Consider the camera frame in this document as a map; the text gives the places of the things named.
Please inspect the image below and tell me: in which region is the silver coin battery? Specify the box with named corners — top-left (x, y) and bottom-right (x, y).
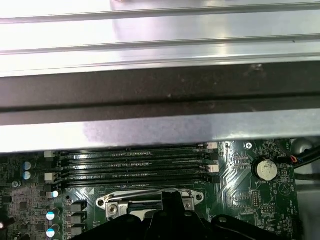
top-left (252, 156), bottom-right (279, 182)

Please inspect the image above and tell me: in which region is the black PC case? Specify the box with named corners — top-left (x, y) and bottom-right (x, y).
top-left (0, 59), bottom-right (320, 240)

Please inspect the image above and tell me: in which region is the CPU socket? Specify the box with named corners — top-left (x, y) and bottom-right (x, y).
top-left (96, 188), bottom-right (205, 226)

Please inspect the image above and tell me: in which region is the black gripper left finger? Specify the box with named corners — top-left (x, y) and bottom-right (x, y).
top-left (72, 191), bottom-right (174, 240)

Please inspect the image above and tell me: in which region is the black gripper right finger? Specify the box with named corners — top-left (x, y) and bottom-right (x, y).
top-left (172, 191), bottom-right (283, 240)

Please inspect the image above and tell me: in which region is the black RAM slot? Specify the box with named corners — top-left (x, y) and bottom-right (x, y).
top-left (53, 166), bottom-right (220, 177)
top-left (53, 156), bottom-right (218, 168)
top-left (44, 174), bottom-right (220, 188)
top-left (44, 147), bottom-right (217, 158)

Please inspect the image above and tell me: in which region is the green motherboard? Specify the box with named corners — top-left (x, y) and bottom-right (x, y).
top-left (0, 139), bottom-right (301, 240)

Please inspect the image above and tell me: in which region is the metal locking lever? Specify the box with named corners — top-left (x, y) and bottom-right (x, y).
top-left (98, 189), bottom-right (201, 202)

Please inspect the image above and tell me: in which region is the silver CPU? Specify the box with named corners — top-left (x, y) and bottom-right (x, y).
top-left (129, 209), bottom-right (163, 222)

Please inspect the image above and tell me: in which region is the black power cable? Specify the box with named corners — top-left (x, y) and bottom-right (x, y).
top-left (291, 139), bottom-right (320, 181)

